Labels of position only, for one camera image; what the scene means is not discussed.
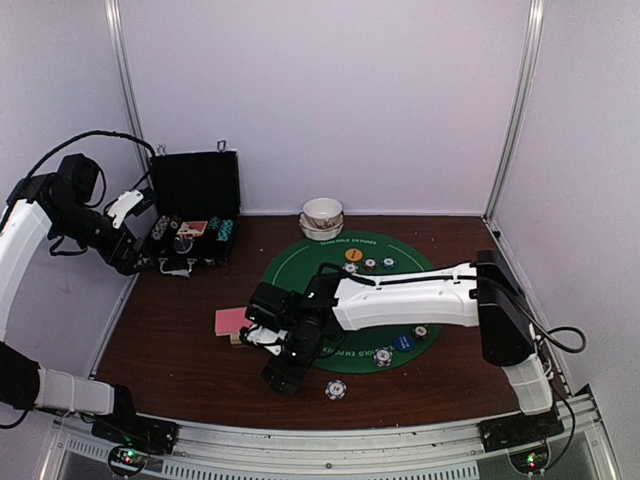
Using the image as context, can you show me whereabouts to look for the light blue chip stack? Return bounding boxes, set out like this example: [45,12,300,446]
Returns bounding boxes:
[324,380,347,401]

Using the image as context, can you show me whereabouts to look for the pink playing card deck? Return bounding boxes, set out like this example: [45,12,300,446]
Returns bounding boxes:
[214,307,252,337]

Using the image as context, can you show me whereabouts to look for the blue round dealer button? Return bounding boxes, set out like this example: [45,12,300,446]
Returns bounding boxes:
[394,334,415,353]

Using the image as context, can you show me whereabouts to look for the orange round button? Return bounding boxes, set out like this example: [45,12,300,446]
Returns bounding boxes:
[345,248,364,262]

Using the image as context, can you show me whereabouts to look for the dark chips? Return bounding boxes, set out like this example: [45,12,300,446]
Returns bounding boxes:
[382,257,396,269]

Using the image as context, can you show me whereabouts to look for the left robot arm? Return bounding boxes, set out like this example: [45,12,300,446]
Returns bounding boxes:
[1,130,155,444]

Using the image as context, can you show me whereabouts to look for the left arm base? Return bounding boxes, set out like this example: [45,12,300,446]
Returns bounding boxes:
[89,416,180,478]

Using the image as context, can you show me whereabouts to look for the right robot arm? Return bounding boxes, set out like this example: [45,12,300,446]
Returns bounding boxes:
[246,250,586,442]

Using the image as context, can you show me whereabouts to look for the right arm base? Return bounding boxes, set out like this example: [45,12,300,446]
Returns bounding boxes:
[478,412,564,476]

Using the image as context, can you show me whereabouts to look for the clear dealer puck in case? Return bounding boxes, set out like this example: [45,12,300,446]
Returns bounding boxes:
[173,236,194,255]

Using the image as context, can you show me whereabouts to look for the cards in case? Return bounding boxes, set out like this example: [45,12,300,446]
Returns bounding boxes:
[176,221,208,237]

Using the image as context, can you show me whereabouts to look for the black poker chip case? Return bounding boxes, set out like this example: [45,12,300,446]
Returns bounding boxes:
[146,141,241,277]

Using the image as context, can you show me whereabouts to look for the teal chip stack in case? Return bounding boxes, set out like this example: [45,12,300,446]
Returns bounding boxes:
[216,219,235,243]

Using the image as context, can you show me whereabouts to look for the round green poker mat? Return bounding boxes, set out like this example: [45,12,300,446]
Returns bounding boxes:
[262,231,441,374]

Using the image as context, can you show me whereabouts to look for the lower white ceramic bowl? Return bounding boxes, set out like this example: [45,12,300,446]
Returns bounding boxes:
[298,213,344,242]

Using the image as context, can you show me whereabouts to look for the white ceramic bowl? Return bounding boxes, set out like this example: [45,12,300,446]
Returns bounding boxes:
[302,197,343,227]
[298,213,344,242]

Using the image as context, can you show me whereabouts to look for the upper white ceramic bowl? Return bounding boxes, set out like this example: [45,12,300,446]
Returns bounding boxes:
[302,197,343,227]

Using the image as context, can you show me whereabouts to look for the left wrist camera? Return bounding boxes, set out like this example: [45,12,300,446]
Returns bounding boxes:
[106,187,156,229]

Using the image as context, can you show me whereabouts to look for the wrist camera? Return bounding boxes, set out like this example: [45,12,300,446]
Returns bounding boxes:
[106,187,156,229]
[240,282,302,348]

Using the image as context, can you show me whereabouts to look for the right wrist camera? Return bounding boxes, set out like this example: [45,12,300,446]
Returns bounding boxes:
[240,282,302,348]

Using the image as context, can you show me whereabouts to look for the left aluminium post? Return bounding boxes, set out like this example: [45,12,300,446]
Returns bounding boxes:
[104,0,147,191]

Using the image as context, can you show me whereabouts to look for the aluminium post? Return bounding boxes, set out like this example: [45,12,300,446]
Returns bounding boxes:
[483,0,546,225]
[104,0,147,191]

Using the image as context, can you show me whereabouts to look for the aluminium front rail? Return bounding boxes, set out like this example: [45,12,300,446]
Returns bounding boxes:
[39,384,624,480]

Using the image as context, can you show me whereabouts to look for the right aluminium post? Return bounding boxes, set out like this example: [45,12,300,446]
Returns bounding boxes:
[483,0,546,225]

